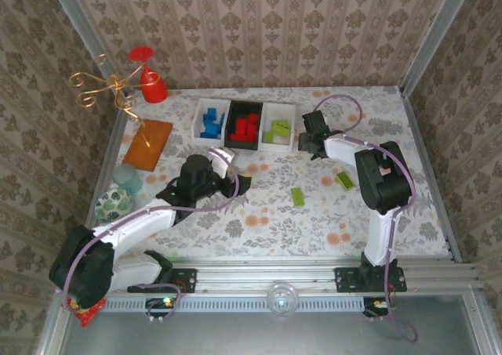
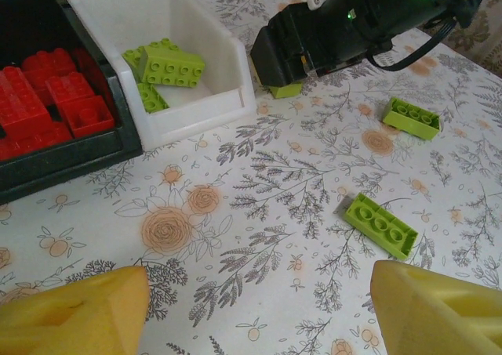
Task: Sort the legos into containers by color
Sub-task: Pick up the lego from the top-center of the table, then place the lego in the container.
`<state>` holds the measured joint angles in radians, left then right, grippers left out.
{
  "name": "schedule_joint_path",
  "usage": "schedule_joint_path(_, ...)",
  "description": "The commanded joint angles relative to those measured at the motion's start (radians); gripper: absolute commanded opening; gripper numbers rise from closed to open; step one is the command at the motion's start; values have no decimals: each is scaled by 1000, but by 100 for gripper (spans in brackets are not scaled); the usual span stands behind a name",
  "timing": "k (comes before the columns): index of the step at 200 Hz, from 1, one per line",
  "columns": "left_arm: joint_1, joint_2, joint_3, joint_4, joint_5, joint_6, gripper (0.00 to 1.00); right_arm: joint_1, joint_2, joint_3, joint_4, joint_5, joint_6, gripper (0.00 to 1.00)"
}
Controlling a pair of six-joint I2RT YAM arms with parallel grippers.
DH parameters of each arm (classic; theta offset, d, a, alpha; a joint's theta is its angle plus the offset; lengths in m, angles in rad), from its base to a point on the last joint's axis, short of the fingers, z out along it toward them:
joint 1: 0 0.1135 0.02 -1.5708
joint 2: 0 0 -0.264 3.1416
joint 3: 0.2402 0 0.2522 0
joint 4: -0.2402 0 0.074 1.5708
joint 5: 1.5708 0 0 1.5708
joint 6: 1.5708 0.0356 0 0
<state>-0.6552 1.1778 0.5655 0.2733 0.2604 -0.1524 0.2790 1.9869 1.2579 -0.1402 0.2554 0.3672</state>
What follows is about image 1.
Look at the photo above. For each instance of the aluminium frame post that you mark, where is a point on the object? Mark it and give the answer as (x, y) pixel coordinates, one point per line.
(74, 14)
(435, 33)

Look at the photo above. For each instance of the frosted teal cup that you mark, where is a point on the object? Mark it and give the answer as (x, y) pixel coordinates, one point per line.
(126, 176)

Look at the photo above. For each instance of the aluminium side rail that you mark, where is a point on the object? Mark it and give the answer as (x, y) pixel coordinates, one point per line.
(111, 143)
(431, 174)

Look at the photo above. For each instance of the leaf-patterned white bowl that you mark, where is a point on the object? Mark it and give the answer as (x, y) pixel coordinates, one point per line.
(113, 205)

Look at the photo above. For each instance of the clear glass dome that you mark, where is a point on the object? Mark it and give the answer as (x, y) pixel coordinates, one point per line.
(282, 297)

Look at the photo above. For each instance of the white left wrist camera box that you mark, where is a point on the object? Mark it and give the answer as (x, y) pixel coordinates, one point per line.
(221, 161)

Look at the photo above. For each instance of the white floral tablecloth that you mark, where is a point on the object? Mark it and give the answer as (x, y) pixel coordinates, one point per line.
(274, 237)

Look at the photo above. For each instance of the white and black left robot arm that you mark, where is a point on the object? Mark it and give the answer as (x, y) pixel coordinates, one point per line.
(133, 225)

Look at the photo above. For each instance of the blue lego brick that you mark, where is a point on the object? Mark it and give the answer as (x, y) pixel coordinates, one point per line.
(215, 125)
(208, 132)
(222, 120)
(212, 114)

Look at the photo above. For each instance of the small black controller board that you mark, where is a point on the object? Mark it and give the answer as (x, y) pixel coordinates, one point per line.
(161, 303)
(377, 305)

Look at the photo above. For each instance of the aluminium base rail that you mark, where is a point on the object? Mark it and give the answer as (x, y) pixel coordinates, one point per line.
(266, 276)

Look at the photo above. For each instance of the black plastic bin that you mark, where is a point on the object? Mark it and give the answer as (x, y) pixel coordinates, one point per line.
(243, 145)

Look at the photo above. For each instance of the orange-brown rectangular board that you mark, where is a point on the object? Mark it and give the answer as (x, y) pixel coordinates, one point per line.
(147, 145)

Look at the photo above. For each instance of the red plastic goblet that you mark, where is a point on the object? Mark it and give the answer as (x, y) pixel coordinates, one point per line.
(153, 88)

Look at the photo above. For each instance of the white plastic bin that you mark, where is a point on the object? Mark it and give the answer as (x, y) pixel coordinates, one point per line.
(198, 114)
(280, 143)

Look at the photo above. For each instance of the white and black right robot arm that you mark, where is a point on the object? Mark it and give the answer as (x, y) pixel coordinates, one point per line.
(378, 237)

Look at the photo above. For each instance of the red snack packet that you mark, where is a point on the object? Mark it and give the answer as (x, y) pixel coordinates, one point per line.
(88, 316)

